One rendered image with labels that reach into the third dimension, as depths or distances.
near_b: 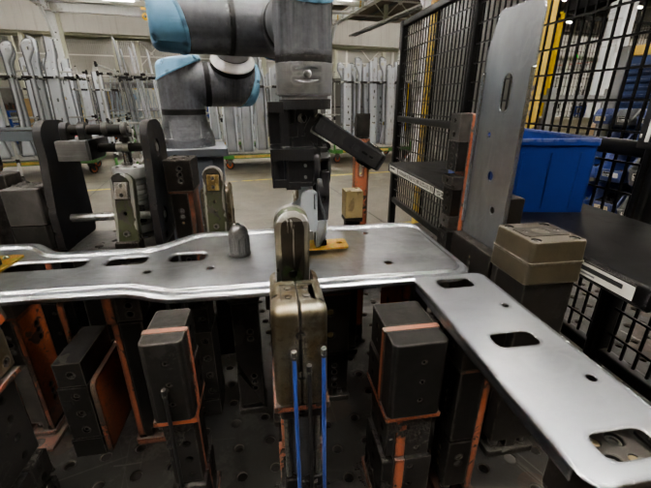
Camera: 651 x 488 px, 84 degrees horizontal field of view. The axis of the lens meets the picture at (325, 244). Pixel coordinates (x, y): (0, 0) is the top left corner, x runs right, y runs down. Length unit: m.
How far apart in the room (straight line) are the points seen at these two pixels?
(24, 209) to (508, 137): 0.80
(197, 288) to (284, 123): 0.24
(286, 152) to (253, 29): 0.18
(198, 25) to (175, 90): 0.53
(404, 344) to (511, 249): 0.21
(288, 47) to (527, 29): 0.31
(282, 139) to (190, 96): 0.60
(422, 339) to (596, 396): 0.15
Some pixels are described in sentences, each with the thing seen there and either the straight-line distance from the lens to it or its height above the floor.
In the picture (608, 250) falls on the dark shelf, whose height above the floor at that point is 1.03.
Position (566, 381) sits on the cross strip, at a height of 1.00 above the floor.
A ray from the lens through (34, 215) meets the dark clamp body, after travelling 0.82.
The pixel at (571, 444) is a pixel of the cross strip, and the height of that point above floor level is 1.00.
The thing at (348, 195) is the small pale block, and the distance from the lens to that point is 0.68.
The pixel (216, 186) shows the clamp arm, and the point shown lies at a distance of 0.70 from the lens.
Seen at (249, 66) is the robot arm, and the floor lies 1.31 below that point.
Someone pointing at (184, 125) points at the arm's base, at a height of 1.16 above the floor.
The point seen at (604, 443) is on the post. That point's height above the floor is 0.99.
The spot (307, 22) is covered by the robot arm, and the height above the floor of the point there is 1.31.
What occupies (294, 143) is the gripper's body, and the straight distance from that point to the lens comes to 0.52.
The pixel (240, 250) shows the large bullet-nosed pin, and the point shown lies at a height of 1.01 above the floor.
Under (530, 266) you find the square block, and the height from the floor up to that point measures 1.03.
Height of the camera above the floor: 1.22
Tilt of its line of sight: 21 degrees down
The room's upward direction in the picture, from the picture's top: straight up
